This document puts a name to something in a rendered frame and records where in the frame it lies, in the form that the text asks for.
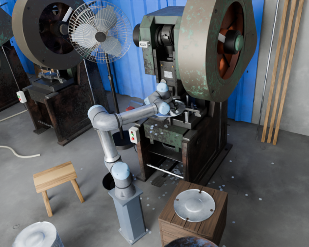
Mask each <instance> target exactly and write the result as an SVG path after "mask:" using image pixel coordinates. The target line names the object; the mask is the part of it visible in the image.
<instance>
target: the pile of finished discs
mask: <svg viewBox="0 0 309 247"><path fill-rule="evenodd" d="M199 192H200V190H197V189H190V190H186V191H183V192H181V193H180V194H178V195H177V197H176V199H179V201H176V200H174V210H175V212H176V213H177V215H178V216H179V217H181V218H182V219H184V220H186V218H189V220H187V221H189V222H201V221H204V220H206V219H208V218H209V217H210V216H211V215H212V214H213V213H214V211H213V212H211V211H210V209H213V210H215V202H214V200H213V198H212V197H211V196H210V195H209V194H208V193H206V192H204V191H201V192H202V193H201V194H199Z"/></svg>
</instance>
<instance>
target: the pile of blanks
mask: <svg viewBox="0 0 309 247"><path fill-rule="evenodd" d="M51 247H64V245H63V243H62V241H61V239H60V237H59V234H58V232H57V230H56V238H55V242H54V243H53V245H52V246H51Z"/></svg>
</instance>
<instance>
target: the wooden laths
mask: <svg viewBox="0 0 309 247"><path fill-rule="evenodd" d="M296 1H297V0H292V5H291V11H290V16H289V22H288V27H287V33H286V38H285V44H284V49H283V57H282V62H281V68H280V73H279V79H278V85H277V90H276V95H275V101H274V107H273V112H272V118H271V123H270V129H269V134H268V140H267V142H268V143H271V137H272V132H273V126H274V121H275V115H276V110H277V105H278V100H279V94H280V89H281V83H282V78H283V71H284V66H285V60H286V55H287V50H288V44H289V39H290V34H291V28H292V23H293V17H294V12H295V7H296ZM279 2H280V0H277V6H276V12H275V18H274V24H273V31H272V37H271V44H270V50H269V56H268V63H267V69H266V75H265V82H264V88H263V94H262V101H261V107H260V114H259V120H258V126H257V135H256V141H257V140H258V132H259V126H260V120H261V114H262V107H263V101H264V95H265V89H266V82H267V76H268V70H269V64H270V58H271V51H272V45H273V39H274V33H275V27H276V20H277V14H278V8H279ZM288 2H289V0H284V6H283V14H282V21H281V27H280V32H279V38H278V44H277V50H276V56H275V62H274V68H273V74H272V80H271V86H270V92H269V98H268V104H267V109H266V115H265V121H264V127H263V133H262V139H261V141H262V142H264V141H265V135H266V130H267V124H268V119H269V113H270V107H271V101H272V95H273V90H274V84H275V79H276V73H277V67H278V61H279V56H280V50H281V44H282V38H283V31H284V25H285V20H286V14H287V8H288ZM303 4H304V0H300V2H299V7H298V12H297V18H296V23H295V28H294V33H293V38H292V44H291V49H290V54H289V59H288V65H287V70H286V75H285V80H284V85H283V92H282V98H281V103H280V108H279V113H278V118H277V124H276V129H275V134H274V140H273V145H276V142H277V137H278V132H279V127H280V122H281V117H282V112H283V105H284V100H285V95H286V90H287V85H288V80H289V75H290V70H291V65H292V59H293V55H294V50H295V45H296V39H297V34H298V29H299V24H300V19H301V14H302V9H303Z"/></svg>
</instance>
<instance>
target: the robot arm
mask: <svg viewBox="0 0 309 247"><path fill-rule="evenodd" d="M144 102H145V104H146V105H145V106H142V107H139V108H135V109H132V110H129V111H126V112H123V113H120V114H116V113H114V114H109V113H108V112H107V111H106V109H105V108H104V107H103V106H101V105H94V106H92V107H91V108H90V109H89V111H88V117H89V119H90V120H91V123H92V126H93V128H94V129H95V130H97V133H98V135H99V138H100V141H101V144H102V147H103V150H104V153H105V157H104V162H105V165H106V167H107V168H108V169H109V171H110V173H111V174H112V176H113V178H114V181H115V185H116V186H115V196H116V197H117V198H118V199H129V198H131V197H132V196H134V194H135V192H136V189H135V185H134V184H133V183H132V181H131V176H130V170H129V167H128V165H127V164H126V163H124V162H123V161H122V159H121V156H120V153H119V152H118V151H117V150H116V147H115V144H114V140H113V137H112V134H111V130H115V129H118V128H120V127H121V126H122V125H125V124H128V123H131V122H134V121H137V120H140V119H143V118H146V117H149V116H152V115H155V114H158V113H161V114H168V115H170V116H172V117H173V116H176V113H178V110H177V109H178V108H179V103H178V102H175V99H173V98H172V95H171V93H170V90H169V87H168V86H167V84H166V83H164V82H162V83H159V84H158V85H157V90H156V91H154V92H153V93H152V94H150V95H149V96H147V98H145V99H144Z"/></svg>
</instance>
